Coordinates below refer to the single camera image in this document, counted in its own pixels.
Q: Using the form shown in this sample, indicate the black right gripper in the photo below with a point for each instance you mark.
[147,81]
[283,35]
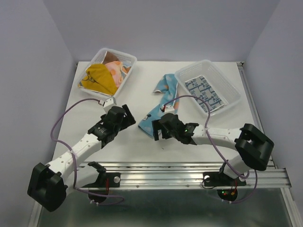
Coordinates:
[157,125]

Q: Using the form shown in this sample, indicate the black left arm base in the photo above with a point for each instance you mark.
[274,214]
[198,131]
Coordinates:
[98,191]

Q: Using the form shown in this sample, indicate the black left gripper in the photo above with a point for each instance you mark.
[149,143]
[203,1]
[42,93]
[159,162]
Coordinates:
[128,118]

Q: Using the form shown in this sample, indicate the empty white plastic basket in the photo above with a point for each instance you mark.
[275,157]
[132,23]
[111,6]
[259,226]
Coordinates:
[219,82]

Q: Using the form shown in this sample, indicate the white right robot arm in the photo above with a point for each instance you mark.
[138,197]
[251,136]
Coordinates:
[241,150]

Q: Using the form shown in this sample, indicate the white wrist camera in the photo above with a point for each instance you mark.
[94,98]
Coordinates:
[166,109]
[108,103]

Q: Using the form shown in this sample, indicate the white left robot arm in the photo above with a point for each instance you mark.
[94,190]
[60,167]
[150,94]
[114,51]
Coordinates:
[51,183]

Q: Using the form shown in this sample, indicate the blue white logo towel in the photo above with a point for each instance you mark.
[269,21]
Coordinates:
[201,88]

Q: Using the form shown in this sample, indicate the mustard yellow towel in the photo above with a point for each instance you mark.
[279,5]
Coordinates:
[99,79]

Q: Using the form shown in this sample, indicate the blue polka dot towel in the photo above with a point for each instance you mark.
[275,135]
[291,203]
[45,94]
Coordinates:
[168,86]

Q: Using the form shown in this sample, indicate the aluminium mounting rail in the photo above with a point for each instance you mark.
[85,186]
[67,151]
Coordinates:
[181,175]

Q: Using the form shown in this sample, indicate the orange peach patterned towel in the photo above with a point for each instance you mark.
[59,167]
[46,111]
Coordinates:
[117,68]

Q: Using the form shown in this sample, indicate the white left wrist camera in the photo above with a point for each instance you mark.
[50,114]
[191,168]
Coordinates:
[108,103]

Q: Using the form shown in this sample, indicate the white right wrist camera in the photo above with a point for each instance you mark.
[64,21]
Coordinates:
[166,109]

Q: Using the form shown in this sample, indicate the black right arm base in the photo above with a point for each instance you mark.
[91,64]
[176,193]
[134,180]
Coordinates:
[227,188]

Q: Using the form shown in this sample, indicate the white basket holding towels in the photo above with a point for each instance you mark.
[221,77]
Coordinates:
[98,59]

